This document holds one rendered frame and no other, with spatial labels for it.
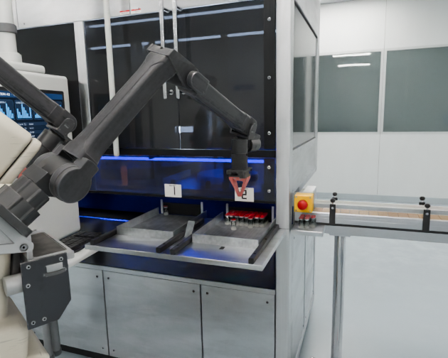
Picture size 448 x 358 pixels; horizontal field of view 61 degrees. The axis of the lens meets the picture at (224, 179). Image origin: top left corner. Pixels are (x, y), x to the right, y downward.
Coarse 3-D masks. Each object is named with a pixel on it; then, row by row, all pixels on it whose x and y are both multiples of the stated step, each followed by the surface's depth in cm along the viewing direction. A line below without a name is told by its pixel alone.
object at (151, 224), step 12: (144, 216) 174; (156, 216) 182; (168, 216) 181; (180, 216) 181; (192, 216) 181; (204, 216) 175; (120, 228) 154; (132, 228) 152; (144, 228) 163; (156, 228) 162; (168, 228) 162; (180, 228) 152
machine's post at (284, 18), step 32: (288, 0) 142; (288, 32) 144; (288, 64) 146; (288, 96) 148; (288, 128) 150; (288, 160) 153; (288, 192) 155; (288, 224) 157; (288, 256) 159; (288, 288) 162; (288, 320) 164; (288, 352) 167
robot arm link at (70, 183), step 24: (168, 48) 86; (144, 72) 85; (168, 72) 88; (120, 96) 83; (144, 96) 85; (96, 120) 81; (120, 120) 82; (72, 144) 79; (96, 144) 80; (72, 168) 75; (96, 168) 79; (72, 192) 76
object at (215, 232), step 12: (216, 216) 167; (204, 228) 154; (216, 228) 161; (228, 228) 160; (240, 228) 160; (252, 228) 160; (264, 228) 159; (192, 240) 144; (204, 240) 142; (216, 240) 140; (228, 240) 139; (240, 240) 137; (252, 240) 135
